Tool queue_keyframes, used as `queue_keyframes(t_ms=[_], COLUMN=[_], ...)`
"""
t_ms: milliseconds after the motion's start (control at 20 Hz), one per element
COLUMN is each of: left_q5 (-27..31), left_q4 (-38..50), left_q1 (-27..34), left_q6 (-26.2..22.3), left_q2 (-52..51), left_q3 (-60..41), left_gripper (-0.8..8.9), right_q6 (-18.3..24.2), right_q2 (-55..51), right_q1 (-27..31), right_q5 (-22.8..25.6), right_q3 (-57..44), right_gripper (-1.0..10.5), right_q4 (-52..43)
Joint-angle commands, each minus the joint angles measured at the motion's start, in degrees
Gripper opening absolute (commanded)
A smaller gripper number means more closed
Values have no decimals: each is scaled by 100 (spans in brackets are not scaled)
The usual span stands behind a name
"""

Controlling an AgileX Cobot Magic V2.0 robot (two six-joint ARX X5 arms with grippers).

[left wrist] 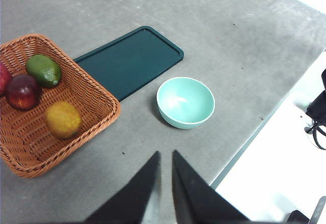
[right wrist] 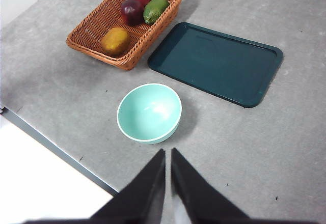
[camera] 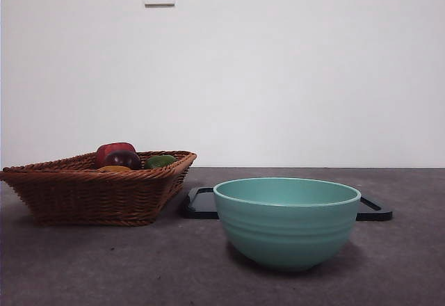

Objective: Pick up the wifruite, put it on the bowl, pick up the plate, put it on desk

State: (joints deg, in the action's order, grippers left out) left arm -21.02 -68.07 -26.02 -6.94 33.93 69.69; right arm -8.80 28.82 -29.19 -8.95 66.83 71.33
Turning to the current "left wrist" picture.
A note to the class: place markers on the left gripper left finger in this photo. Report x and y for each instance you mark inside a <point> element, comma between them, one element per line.
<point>132,196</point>

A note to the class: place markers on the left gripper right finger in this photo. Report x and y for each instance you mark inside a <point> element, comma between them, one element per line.
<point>198,198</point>

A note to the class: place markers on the teal bowl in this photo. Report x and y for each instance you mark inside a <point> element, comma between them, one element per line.
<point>186,101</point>

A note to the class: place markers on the orange-brown kiwi fruit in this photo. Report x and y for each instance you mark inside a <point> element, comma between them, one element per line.
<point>63,119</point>

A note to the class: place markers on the brown wicker basket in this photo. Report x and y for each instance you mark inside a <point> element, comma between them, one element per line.
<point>96,101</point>

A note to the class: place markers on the dark green rectangular tray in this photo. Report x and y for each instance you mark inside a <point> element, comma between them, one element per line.
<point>130,61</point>

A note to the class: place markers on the dark purple plum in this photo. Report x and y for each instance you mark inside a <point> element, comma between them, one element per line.
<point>24,93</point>

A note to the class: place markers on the green avocado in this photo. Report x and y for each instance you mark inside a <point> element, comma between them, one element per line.
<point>43,70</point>

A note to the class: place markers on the red apple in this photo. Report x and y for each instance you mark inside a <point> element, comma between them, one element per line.
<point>4,80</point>

